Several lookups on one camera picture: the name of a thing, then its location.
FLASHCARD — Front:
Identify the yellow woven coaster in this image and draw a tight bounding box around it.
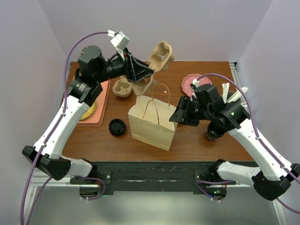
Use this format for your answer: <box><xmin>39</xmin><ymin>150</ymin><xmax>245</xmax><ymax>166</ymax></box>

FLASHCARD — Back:
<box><xmin>80</xmin><ymin>102</ymin><xmax>97</xmax><ymax>121</ymax></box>

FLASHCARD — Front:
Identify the pink polka dot plate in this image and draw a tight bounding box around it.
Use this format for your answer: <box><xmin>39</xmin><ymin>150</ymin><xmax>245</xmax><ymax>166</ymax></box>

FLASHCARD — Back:
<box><xmin>181</xmin><ymin>74</ymin><xmax>212</xmax><ymax>97</ymax></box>

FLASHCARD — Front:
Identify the salmon pink tray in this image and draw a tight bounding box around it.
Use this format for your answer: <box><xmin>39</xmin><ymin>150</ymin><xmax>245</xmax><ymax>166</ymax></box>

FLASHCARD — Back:
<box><xmin>76</xmin><ymin>81</ymin><xmax>110</xmax><ymax>127</ymax></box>

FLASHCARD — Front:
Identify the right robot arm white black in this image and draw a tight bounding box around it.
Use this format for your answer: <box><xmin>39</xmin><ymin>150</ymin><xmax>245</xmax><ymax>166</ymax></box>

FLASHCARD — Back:
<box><xmin>169</xmin><ymin>84</ymin><xmax>300</xmax><ymax>201</ymax></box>

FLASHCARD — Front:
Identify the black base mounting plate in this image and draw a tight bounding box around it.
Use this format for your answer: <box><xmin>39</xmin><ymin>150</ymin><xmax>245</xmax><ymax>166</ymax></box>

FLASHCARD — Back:
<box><xmin>70</xmin><ymin>162</ymin><xmax>227</xmax><ymax>200</ymax></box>

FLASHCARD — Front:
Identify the grey straw holder cup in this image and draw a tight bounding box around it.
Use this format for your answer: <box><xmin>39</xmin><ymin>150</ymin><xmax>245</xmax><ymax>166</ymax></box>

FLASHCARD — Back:
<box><xmin>226</xmin><ymin>91</ymin><xmax>247</xmax><ymax>107</ymax></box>

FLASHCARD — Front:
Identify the black coffee cup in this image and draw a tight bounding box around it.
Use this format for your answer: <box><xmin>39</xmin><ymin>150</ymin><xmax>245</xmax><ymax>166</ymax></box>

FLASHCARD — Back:
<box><xmin>206</xmin><ymin>122</ymin><xmax>225</xmax><ymax>141</ymax></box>

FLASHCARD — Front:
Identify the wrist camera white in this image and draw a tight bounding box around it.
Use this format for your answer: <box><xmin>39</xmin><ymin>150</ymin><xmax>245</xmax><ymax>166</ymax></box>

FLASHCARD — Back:
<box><xmin>108</xmin><ymin>30</ymin><xmax>130</xmax><ymax>60</ymax></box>
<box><xmin>190</xmin><ymin>79</ymin><xmax>199</xmax><ymax>90</ymax></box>

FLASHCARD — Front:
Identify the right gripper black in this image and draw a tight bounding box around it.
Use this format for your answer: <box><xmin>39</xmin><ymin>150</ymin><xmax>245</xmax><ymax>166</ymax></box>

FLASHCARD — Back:
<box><xmin>169</xmin><ymin>95</ymin><xmax>212</xmax><ymax>126</ymax></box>

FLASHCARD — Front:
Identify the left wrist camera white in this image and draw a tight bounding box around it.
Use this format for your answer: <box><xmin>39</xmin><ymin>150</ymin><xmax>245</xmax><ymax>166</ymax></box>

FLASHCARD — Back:
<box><xmin>108</xmin><ymin>30</ymin><xmax>130</xmax><ymax>60</ymax></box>

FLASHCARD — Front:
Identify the brown paper bag with handles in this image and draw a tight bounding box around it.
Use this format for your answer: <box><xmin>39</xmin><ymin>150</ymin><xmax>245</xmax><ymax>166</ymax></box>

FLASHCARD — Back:
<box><xmin>128</xmin><ymin>92</ymin><xmax>178</xmax><ymax>151</ymax></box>

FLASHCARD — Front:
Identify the cardboard cup carrier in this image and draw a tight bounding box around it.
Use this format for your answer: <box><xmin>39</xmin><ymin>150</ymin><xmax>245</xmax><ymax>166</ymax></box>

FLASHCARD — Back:
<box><xmin>132</xmin><ymin>41</ymin><xmax>175</xmax><ymax>96</ymax></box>
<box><xmin>112</xmin><ymin>76</ymin><xmax>133</xmax><ymax>98</ymax></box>

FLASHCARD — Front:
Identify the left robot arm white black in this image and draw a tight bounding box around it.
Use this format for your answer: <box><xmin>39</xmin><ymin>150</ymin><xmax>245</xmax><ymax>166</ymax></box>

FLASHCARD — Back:
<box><xmin>22</xmin><ymin>45</ymin><xmax>154</xmax><ymax>184</ymax></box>

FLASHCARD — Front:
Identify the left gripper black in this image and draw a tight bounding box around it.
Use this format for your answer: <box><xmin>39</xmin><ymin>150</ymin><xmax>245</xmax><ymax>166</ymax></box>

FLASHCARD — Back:
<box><xmin>95</xmin><ymin>46</ymin><xmax>154</xmax><ymax>83</ymax></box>

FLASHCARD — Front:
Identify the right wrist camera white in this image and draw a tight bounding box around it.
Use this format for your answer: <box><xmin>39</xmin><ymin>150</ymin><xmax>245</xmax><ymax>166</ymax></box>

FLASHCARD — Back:
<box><xmin>190</xmin><ymin>79</ymin><xmax>199</xmax><ymax>90</ymax></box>

